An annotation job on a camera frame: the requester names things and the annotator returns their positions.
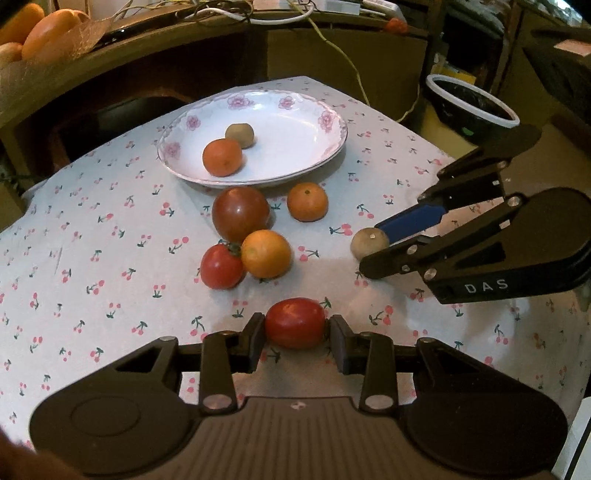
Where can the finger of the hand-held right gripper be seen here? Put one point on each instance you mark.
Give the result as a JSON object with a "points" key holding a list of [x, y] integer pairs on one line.
{"points": [[411, 221], [392, 263]]}

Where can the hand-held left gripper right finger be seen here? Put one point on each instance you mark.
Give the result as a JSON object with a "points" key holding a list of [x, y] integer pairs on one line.
{"points": [[339, 344]]}

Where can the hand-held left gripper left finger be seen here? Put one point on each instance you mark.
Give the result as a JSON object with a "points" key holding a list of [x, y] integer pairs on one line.
{"points": [[254, 341]]}

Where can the small brown kiwi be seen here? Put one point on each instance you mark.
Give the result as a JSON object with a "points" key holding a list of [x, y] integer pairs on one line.
{"points": [[367, 242], [240, 135]]}

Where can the oval red tomato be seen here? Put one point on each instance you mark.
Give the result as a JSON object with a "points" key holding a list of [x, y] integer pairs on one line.
{"points": [[295, 323]]}

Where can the small red tomato with stem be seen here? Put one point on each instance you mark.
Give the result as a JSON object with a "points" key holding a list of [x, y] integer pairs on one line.
{"points": [[221, 267]]}

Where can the tangerine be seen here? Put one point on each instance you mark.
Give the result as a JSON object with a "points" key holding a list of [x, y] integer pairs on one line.
{"points": [[307, 202], [222, 158]]}

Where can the large dark red tomato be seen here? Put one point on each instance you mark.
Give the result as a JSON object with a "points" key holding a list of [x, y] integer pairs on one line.
{"points": [[240, 213]]}

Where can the white floral plate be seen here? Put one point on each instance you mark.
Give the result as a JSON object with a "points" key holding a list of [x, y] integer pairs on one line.
{"points": [[286, 138]]}

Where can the yellow trash bin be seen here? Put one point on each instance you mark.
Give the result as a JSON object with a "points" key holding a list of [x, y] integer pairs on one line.
{"points": [[471, 113]]}

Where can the cherry print tablecloth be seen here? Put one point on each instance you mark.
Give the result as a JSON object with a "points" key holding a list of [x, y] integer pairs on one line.
{"points": [[115, 277]]}

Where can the small red object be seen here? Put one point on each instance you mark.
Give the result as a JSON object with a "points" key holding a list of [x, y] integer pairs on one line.
{"points": [[397, 25]]}

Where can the white power strip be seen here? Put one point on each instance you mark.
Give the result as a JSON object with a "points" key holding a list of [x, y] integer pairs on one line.
{"points": [[381, 5]]}

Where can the white rectangular box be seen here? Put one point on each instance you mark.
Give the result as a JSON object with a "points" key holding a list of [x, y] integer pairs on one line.
{"points": [[339, 6]]}

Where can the black router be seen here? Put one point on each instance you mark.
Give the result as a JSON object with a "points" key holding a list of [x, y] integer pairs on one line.
{"points": [[138, 25]]}

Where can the clear glass tray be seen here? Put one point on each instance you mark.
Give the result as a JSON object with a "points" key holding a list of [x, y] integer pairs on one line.
{"points": [[55, 69]]}

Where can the large orange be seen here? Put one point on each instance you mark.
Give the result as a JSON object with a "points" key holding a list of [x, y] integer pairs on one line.
{"points": [[18, 21], [48, 34]]}

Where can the pale yellow apple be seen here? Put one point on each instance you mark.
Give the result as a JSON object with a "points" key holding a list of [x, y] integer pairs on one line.
{"points": [[8, 55]]}

